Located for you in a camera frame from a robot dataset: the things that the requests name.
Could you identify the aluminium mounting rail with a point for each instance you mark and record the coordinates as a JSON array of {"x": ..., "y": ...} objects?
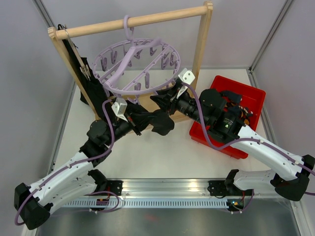
[{"x": 172, "y": 187}]

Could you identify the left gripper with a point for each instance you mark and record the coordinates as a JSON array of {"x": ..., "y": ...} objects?
[{"x": 138, "y": 119}]

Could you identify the white slotted cable duct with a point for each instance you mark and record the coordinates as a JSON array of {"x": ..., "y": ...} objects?
[{"x": 154, "y": 203}]

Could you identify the metal clip hanger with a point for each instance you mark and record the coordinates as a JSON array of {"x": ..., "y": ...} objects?
[{"x": 86, "y": 72}]

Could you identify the argyle patterned sock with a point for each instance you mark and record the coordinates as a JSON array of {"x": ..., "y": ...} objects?
[{"x": 243, "y": 113}]

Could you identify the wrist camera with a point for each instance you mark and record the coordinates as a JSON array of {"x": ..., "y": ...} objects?
[
  {"x": 119, "y": 108},
  {"x": 186, "y": 76}
]

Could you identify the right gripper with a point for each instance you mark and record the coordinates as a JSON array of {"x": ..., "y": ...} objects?
[{"x": 163, "y": 102}]

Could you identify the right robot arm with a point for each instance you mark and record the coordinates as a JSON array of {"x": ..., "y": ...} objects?
[{"x": 288, "y": 174}]

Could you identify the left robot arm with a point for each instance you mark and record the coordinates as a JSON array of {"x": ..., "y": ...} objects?
[{"x": 36, "y": 202}]

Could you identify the black hanging clothes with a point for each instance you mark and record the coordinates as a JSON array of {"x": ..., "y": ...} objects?
[{"x": 92, "y": 92}]

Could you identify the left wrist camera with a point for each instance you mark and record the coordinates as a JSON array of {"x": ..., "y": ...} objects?
[{"x": 119, "y": 108}]

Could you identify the navy sock in bin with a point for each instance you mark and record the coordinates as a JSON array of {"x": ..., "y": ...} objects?
[{"x": 231, "y": 97}]

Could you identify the red plastic bin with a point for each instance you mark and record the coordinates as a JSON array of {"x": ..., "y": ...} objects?
[{"x": 252, "y": 98}]

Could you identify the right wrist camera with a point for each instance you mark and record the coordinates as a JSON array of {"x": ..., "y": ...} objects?
[{"x": 186, "y": 76}]

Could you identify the purple round clip hanger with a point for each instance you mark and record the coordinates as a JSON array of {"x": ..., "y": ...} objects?
[{"x": 136, "y": 66}]

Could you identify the wooden hanger rack frame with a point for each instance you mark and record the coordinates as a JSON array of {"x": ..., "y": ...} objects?
[{"x": 204, "y": 12}]

